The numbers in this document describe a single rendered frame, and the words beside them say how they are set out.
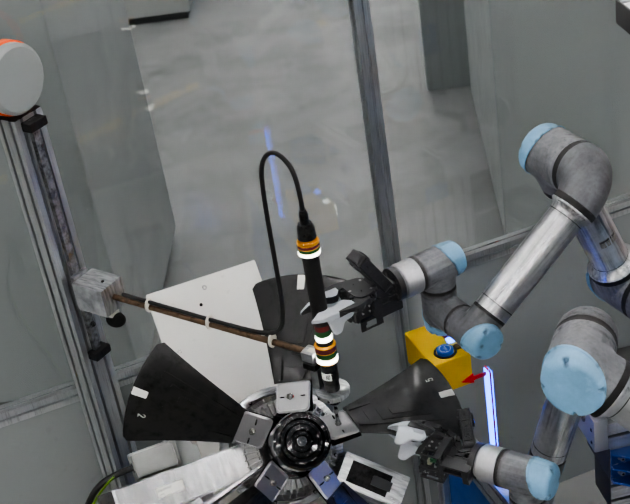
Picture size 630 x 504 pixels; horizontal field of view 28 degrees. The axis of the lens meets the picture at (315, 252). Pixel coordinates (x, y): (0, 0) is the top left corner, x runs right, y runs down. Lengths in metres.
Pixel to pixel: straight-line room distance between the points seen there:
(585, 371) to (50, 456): 1.61
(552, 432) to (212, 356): 0.79
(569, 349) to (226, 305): 0.92
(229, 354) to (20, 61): 0.78
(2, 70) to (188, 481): 0.93
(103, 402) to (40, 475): 0.36
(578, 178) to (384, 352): 1.14
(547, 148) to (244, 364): 0.82
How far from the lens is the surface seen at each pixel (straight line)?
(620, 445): 2.95
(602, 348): 2.25
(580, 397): 2.23
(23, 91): 2.71
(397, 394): 2.67
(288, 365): 2.62
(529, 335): 3.71
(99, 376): 3.06
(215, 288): 2.84
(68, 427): 3.30
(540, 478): 2.43
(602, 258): 2.82
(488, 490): 2.98
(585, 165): 2.53
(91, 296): 2.84
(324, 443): 2.55
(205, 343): 2.82
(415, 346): 3.01
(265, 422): 2.57
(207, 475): 2.68
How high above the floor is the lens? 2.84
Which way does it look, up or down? 31 degrees down
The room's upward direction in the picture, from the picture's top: 9 degrees counter-clockwise
